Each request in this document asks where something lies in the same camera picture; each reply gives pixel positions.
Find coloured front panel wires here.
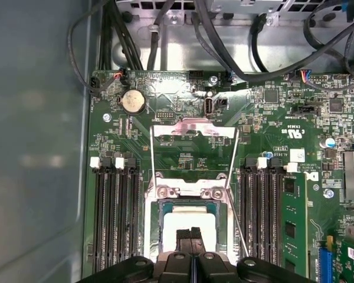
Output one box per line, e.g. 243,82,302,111
294,69,312,84

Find white board sticker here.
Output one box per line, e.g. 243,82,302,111
289,148,306,162

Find green motherboard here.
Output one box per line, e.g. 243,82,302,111
82,69,354,283

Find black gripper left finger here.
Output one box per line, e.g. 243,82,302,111
81,227,194,283

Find black open PC case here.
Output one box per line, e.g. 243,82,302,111
0,0,354,283

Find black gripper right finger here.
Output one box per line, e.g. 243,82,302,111
192,226,312,283

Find blue expansion slot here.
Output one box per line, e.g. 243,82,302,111
318,235,336,283

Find thick black cable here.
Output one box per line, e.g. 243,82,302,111
235,20,354,83

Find round coin battery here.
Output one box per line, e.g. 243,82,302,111
121,89,145,114

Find internal USB port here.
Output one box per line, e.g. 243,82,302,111
204,96,215,119

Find black cable with grey clip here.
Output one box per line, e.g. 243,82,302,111
146,0,176,71

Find green RAM stick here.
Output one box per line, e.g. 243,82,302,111
282,172,309,279

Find silver topped CPU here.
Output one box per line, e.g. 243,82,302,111
159,199,224,254

